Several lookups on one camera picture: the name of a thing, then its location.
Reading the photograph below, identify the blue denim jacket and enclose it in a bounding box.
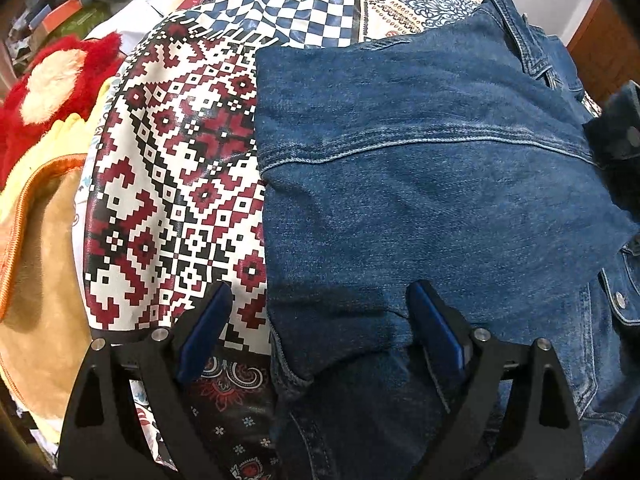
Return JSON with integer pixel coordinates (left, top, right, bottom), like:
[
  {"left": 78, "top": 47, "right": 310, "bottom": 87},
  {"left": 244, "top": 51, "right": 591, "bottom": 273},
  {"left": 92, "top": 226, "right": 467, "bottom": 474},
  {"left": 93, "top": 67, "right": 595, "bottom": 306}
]
[{"left": 255, "top": 0, "right": 639, "bottom": 479}]

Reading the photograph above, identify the tan orange-trimmed blanket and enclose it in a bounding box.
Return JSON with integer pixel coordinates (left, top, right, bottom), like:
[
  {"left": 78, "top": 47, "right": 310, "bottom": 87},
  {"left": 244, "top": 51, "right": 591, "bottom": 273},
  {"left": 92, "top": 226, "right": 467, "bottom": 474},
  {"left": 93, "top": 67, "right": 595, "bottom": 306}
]
[{"left": 1, "top": 114, "right": 96, "bottom": 443}]

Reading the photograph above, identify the patchwork patterned bedspread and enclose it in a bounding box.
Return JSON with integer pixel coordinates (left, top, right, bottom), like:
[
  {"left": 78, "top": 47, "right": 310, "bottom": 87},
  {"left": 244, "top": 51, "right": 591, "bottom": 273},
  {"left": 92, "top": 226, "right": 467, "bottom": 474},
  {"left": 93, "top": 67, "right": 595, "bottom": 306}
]
[{"left": 81, "top": 0, "right": 483, "bottom": 478}]

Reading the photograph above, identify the red plush toy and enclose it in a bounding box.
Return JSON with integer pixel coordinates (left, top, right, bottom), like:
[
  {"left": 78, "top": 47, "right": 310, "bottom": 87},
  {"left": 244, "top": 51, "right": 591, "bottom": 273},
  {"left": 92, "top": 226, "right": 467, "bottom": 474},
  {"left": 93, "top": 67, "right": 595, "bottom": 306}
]
[{"left": 1, "top": 32, "right": 124, "bottom": 183}]

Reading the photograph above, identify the wooden door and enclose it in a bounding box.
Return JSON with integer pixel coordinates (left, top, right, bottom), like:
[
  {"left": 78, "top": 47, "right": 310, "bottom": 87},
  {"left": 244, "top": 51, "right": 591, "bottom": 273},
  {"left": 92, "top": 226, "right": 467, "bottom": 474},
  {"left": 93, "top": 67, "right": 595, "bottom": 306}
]
[{"left": 568, "top": 0, "right": 640, "bottom": 105}]

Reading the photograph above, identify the green storage box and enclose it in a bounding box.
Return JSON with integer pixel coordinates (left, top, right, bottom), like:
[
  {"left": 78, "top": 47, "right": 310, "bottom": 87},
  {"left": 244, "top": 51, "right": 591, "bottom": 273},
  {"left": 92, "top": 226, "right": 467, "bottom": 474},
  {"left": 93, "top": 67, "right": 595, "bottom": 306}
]
[{"left": 29, "top": 2, "right": 112, "bottom": 50}]

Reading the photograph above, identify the orange box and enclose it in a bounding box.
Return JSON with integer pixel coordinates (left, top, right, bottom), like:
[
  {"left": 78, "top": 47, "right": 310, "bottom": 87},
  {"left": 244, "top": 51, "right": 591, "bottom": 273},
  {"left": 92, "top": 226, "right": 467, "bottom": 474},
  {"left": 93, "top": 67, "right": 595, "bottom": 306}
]
[{"left": 28, "top": 0, "right": 82, "bottom": 34}]

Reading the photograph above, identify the white plastic bag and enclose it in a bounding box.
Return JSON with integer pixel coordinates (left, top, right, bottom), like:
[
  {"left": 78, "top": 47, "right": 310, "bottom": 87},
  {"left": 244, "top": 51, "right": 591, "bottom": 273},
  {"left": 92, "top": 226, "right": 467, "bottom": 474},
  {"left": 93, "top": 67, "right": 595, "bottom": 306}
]
[{"left": 86, "top": 0, "right": 182, "bottom": 55}]

